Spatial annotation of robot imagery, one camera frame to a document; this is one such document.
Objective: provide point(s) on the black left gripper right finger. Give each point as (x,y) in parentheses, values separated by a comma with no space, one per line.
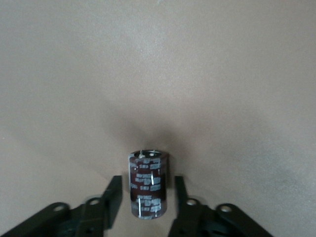
(209,222)

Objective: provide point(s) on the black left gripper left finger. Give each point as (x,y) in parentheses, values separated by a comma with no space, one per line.
(86,217)

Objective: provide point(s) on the dark brown cylindrical capacitor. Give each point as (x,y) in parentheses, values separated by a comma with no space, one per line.
(148,182)

